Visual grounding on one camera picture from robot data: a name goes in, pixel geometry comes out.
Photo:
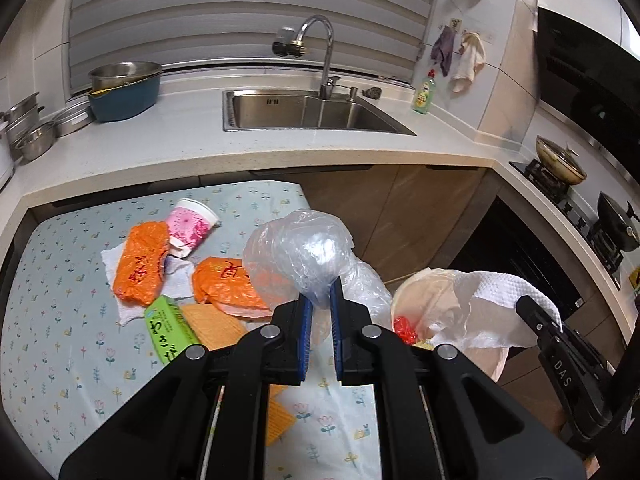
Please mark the floral tablecloth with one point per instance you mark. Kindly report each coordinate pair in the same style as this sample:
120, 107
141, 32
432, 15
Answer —
65, 310

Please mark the green dish soap bottle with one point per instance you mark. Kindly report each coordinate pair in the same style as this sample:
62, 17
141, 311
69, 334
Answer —
422, 95

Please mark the black oven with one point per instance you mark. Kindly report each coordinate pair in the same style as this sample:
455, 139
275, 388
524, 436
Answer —
520, 260

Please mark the beige wok with lid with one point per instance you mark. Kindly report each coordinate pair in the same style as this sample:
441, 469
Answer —
560, 162

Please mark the black range hood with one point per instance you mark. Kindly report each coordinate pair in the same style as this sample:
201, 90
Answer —
580, 75

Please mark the beige cloth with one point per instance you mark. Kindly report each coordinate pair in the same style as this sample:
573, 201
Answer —
467, 62

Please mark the orange plastic bag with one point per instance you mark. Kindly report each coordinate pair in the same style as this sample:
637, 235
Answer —
220, 282
140, 265

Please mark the soap dispenser pump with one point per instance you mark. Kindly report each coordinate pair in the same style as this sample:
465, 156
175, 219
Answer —
352, 93

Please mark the steel bowl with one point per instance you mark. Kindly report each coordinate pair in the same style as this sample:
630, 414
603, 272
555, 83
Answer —
122, 72

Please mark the red wrapper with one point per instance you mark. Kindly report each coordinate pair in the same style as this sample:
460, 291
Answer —
404, 330

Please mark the window blinds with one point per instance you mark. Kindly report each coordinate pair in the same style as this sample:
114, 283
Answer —
225, 5

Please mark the black pan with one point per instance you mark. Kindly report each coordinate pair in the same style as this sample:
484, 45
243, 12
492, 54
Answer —
617, 222

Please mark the blue basin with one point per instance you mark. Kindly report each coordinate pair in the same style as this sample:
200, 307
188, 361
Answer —
125, 102

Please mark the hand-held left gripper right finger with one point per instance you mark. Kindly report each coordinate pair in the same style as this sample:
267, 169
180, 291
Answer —
336, 340

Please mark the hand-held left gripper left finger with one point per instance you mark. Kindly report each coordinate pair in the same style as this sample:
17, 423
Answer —
302, 340

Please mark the small steel pot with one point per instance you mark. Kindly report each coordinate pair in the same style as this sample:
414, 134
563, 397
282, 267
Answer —
35, 142

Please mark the chrome faucet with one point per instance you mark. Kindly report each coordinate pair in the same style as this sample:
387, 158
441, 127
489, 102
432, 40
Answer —
327, 50

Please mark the white paper towel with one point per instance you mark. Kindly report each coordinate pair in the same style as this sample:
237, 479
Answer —
175, 285
480, 300

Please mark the wooden cabinet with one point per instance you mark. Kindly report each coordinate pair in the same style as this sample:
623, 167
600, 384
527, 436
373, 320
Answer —
400, 215

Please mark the stacked steel pot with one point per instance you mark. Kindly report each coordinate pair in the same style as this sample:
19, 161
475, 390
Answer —
22, 115

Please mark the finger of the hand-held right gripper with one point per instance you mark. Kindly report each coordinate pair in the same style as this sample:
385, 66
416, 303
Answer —
537, 317

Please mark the white appliance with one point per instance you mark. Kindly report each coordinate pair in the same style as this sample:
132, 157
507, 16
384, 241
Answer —
5, 160

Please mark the black gas stove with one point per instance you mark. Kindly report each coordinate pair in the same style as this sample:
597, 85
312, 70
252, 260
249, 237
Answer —
565, 200

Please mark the flat steel pan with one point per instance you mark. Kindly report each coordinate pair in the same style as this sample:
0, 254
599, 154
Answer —
72, 120

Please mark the purple cloth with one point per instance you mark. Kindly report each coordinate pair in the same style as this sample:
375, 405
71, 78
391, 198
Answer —
444, 50

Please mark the pink paper cup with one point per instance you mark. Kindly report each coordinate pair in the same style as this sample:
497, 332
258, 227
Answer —
190, 227

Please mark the green box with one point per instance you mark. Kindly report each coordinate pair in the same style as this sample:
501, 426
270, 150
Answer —
167, 327

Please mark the clear plastic bag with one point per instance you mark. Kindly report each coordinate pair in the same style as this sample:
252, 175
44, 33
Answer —
300, 250

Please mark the dark scrubber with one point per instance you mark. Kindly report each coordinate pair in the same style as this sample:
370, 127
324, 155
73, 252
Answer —
371, 93

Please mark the trash bin with white liner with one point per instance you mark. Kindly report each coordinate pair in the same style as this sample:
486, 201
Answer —
415, 295

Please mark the steel sink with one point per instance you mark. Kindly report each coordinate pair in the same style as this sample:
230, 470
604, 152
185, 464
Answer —
300, 110

